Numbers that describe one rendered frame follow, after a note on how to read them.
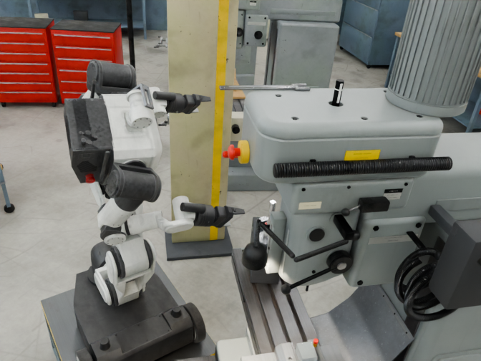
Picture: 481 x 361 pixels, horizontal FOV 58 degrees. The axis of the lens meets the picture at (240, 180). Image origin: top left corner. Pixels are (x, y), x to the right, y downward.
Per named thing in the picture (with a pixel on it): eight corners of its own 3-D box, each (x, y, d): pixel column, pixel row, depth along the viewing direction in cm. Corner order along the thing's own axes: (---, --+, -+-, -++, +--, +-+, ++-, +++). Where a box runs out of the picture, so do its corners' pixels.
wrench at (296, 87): (220, 92, 111) (220, 88, 110) (217, 86, 114) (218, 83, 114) (310, 91, 116) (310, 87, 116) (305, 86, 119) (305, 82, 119)
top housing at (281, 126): (258, 188, 102) (264, 127, 94) (237, 139, 124) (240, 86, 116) (434, 180, 112) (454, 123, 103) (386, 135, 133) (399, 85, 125)
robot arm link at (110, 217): (90, 245, 154) (116, 215, 140) (87, 213, 160) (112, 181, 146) (121, 246, 161) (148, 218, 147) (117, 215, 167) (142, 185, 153)
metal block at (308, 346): (299, 370, 139) (302, 359, 136) (294, 354, 144) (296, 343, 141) (315, 368, 140) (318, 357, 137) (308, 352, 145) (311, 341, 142)
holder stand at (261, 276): (250, 283, 183) (253, 246, 172) (249, 248, 201) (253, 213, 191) (278, 284, 183) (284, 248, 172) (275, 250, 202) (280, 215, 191)
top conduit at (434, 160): (275, 181, 98) (277, 167, 96) (270, 172, 101) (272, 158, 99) (450, 172, 107) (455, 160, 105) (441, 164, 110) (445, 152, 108)
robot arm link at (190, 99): (188, 120, 200) (167, 119, 192) (183, 102, 203) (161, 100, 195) (203, 107, 192) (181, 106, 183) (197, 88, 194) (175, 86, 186)
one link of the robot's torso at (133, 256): (110, 276, 189) (84, 172, 181) (147, 262, 198) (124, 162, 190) (120, 285, 176) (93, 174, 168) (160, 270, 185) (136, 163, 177)
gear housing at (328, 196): (289, 218, 110) (295, 185, 105) (266, 170, 130) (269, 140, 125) (408, 210, 117) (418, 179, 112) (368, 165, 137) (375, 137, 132)
